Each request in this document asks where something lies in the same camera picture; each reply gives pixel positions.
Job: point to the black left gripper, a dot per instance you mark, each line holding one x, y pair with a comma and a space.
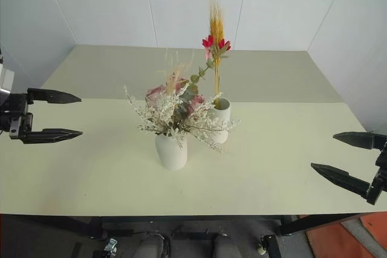
15, 113

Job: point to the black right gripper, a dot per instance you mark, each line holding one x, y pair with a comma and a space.
382, 167

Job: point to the pink and white flower bouquet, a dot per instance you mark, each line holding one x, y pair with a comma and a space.
178, 110

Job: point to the wheat and red flower bouquet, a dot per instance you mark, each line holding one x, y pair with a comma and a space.
216, 46

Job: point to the orange floor mat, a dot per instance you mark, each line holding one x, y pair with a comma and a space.
347, 237

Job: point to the table caster wheel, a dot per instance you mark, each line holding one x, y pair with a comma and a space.
263, 244
110, 245

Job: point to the white rounded ceramic vase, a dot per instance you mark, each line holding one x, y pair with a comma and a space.
171, 152

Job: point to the white cylindrical ceramic vase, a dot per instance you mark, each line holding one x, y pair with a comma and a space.
220, 114

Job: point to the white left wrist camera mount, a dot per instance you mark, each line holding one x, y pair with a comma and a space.
5, 79

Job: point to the black metal table frame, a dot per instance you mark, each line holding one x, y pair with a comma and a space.
193, 220

